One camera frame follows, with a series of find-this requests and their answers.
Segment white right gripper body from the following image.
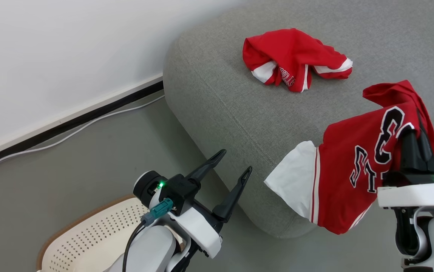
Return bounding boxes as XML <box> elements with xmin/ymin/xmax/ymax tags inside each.
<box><xmin>377</xmin><ymin>169</ymin><xmax>434</xmax><ymax>209</ymax></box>

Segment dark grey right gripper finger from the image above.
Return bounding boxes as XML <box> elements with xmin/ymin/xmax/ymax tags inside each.
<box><xmin>416</xmin><ymin>109</ymin><xmax>434</xmax><ymax>173</ymax></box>
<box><xmin>400</xmin><ymin>128</ymin><xmax>424</xmax><ymax>171</ymax></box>

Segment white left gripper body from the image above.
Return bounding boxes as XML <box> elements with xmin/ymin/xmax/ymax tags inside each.
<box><xmin>171</xmin><ymin>199</ymin><xmax>224</xmax><ymax>260</ymax></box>

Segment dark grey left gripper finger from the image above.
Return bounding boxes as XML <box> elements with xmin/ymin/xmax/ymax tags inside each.
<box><xmin>185</xmin><ymin>149</ymin><xmax>227</xmax><ymax>186</ymax></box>
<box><xmin>212</xmin><ymin>166</ymin><xmax>253</xmax><ymax>223</ymax></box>

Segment red basketball jersey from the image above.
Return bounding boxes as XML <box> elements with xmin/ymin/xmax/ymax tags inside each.
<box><xmin>264</xmin><ymin>80</ymin><xmax>434</xmax><ymax>235</ymax></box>

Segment white perforated laundry basket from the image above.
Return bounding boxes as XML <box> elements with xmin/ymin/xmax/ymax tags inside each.
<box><xmin>36</xmin><ymin>194</ymin><xmax>188</xmax><ymax>272</ymax></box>

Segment grey fabric sofa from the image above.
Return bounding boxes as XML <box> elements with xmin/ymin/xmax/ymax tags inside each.
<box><xmin>163</xmin><ymin>0</ymin><xmax>434</xmax><ymax>239</ymax></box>

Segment black and white baseboard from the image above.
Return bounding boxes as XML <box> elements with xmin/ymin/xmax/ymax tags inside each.
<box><xmin>0</xmin><ymin>74</ymin><xmax>164</xmax><ymax>173</ymax></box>

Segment red basketball shorts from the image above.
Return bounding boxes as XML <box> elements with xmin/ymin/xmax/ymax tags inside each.
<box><xmin>242</xmin><ymin>28</ymin><xmax>354</xmax><ymax>93</ymax></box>

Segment teal cable connector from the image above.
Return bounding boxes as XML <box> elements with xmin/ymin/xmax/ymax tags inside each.
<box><xmin>140</xmin><ymin>197</ymin><xmax>174</xmax><ymax>227</ymax></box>

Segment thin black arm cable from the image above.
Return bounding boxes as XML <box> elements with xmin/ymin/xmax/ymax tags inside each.
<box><xmin>122</xmin><ymin>221</ymin><xmax>146</xmax><ymax>272</ymax></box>

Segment white floor cable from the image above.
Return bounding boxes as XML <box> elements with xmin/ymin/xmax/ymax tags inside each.
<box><xmin>0</xmin><ymin>94</ymin><xmax>165</xmax><ymax>180</ymax></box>

